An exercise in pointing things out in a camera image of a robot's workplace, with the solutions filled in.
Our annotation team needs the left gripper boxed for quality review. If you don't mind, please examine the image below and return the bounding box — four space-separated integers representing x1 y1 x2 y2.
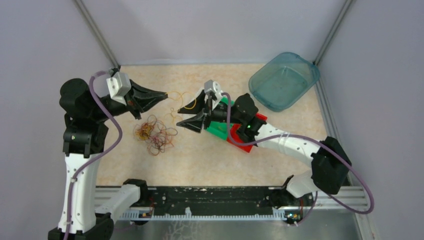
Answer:
90 78 168 122

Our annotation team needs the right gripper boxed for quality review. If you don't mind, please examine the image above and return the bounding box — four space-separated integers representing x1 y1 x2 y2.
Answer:
176 91 244 134

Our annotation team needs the cable bundle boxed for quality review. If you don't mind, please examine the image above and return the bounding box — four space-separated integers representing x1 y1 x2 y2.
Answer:
133 114 179 157

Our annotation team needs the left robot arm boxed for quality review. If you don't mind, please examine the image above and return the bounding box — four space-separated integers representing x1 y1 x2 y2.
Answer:
47 77 168 240

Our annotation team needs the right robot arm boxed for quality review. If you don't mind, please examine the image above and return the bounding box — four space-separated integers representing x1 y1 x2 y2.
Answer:
177 90 352 206

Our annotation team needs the green plastic bin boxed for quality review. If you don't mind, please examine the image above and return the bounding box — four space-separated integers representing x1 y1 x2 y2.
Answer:
206 97 239 141

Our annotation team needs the red plastic bin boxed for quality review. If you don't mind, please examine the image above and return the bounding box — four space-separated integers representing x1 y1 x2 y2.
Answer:
226 123 255 154

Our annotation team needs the teal transparent tub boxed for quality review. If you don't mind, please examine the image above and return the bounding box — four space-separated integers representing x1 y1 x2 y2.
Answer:
248 52 321 112

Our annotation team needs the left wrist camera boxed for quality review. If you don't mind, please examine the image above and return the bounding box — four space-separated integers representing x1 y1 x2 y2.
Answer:
106 72 131 106

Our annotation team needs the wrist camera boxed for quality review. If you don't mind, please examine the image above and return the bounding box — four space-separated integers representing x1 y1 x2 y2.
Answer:
106 72 131 106
203 79 223 111

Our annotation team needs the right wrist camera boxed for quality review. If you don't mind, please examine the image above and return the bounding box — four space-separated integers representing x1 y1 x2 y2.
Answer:
203 79 223 111

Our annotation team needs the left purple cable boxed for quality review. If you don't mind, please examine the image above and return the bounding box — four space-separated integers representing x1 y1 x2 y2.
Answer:
62 70 123 240

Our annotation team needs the purple cable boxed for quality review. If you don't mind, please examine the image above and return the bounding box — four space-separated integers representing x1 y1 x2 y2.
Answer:
219 92 375 227
62 70 123 240

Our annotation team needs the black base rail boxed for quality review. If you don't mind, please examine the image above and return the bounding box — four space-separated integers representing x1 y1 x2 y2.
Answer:
132 186 313 216

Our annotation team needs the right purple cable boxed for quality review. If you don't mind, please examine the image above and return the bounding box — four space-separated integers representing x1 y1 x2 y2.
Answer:
219 92 375 227

